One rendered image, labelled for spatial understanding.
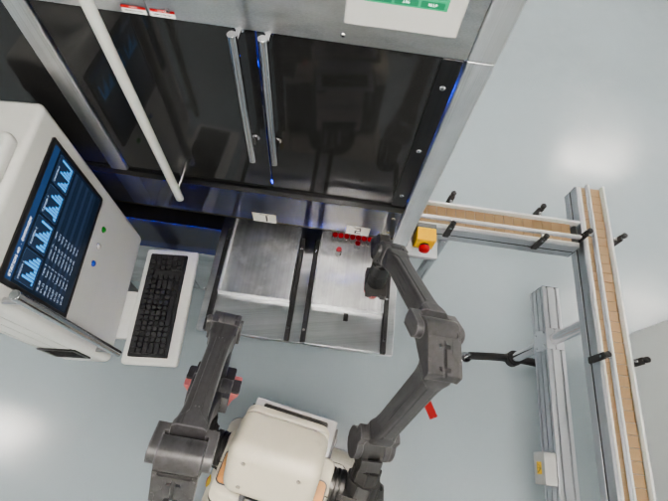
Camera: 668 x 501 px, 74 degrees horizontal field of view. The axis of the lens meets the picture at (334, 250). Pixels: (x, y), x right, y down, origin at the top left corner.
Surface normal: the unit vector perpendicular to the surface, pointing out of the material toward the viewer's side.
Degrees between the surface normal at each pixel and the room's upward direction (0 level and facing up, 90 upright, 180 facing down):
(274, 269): 0
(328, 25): 90
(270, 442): 42
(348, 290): 0
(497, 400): 0
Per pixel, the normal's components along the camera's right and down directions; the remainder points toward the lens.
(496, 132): 0.07, -0.42
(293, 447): 0.24, -0.89
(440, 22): -0.12, 0.90
